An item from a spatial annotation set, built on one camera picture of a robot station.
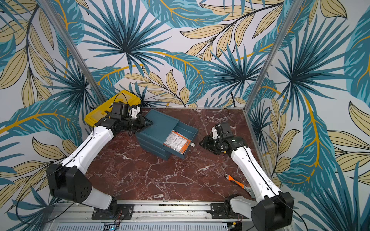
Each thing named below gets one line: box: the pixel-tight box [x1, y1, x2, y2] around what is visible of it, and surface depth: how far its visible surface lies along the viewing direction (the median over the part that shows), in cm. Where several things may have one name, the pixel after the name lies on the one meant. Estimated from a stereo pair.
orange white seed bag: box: [163, 129, 192, 155], surface depth 83 cm
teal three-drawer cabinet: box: [135, 108, 195, 161], surface depth 83 cm
